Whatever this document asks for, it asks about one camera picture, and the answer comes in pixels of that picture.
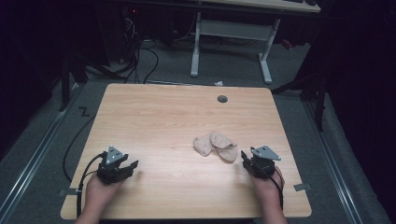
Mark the person's left hand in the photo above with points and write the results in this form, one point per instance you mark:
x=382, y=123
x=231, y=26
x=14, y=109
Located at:
x=101, y=191

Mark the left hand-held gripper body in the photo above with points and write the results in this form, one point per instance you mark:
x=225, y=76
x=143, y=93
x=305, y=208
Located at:
x=109, y=169

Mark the metal floor rail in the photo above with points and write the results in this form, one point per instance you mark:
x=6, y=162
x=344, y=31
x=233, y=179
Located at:
x=34, y=155
x=334, y=168

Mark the grey round table grommet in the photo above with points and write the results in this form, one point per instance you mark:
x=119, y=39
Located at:
x=222, y=99

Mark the person's right hand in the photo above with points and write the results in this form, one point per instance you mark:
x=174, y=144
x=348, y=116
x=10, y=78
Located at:
x=267, y=186

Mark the black metal stand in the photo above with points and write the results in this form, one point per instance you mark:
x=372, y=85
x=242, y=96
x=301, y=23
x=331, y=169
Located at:
x=314, y=90
x=66, y=84

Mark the white metal frame desk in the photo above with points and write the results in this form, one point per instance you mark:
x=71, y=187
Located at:
x=233, y=29

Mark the beige low-cut sock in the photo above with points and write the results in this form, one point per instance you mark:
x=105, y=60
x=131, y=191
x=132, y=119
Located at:
x=203, y=145
x=224, y=146

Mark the dark computer tower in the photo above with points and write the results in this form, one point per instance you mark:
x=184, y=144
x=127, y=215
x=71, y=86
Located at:
x=115, y=34

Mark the small red object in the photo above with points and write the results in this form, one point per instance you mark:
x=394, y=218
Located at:
x=287, y=44

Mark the white crumpled paper scrap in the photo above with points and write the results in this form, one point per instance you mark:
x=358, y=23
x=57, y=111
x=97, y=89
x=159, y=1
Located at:
x=219, y=83

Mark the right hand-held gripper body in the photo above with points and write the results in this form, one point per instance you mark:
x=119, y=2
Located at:
x=263, y=163

